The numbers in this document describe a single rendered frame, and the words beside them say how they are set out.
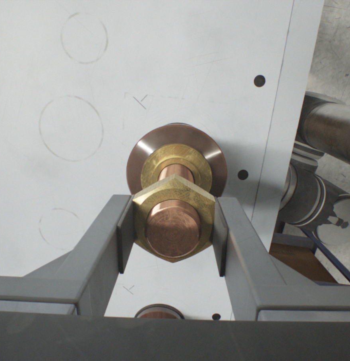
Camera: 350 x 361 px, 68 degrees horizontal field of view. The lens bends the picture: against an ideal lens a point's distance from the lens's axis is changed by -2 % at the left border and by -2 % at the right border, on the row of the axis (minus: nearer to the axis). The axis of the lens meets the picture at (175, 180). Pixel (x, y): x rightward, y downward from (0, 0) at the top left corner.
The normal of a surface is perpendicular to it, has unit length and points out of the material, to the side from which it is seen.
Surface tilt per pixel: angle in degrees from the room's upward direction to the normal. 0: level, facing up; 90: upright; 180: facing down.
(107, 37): 0
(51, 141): 0
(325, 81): 0
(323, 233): 10
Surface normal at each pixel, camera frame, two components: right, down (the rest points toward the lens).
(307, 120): -0.97, -0.23
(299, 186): 0.36, -0.13
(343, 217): 0.15, 0.39
